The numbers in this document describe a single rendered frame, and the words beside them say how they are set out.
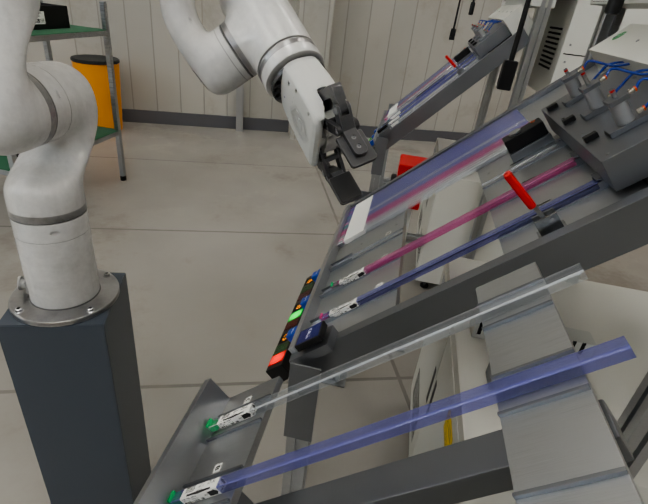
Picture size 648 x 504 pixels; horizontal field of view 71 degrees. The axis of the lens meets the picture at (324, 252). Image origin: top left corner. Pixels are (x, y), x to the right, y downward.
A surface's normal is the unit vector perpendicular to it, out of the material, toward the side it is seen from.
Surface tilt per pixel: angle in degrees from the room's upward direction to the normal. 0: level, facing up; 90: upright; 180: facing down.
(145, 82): 90
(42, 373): 90
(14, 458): 0
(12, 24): 71
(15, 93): 77
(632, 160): 90
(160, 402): 0
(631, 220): 90
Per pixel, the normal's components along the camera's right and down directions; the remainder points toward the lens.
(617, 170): -0.19, 0.47
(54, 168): 0.30, -0.46
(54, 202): 0.69, 0.32
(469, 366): 0.11, -0.87
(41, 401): 0.15, 0.50
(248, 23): -0.37, -0.04
